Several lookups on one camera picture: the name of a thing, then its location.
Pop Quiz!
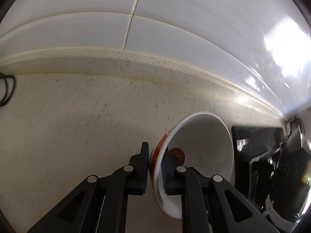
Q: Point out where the red white bowl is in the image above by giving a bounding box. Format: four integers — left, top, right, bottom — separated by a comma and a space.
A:
149, 112, 234, 220

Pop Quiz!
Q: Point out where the black stove top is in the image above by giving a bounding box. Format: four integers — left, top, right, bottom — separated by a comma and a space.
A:
231, 126, 285, 210

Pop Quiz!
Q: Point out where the black power cable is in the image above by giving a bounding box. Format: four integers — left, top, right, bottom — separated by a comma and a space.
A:
0, 72, 17, 107

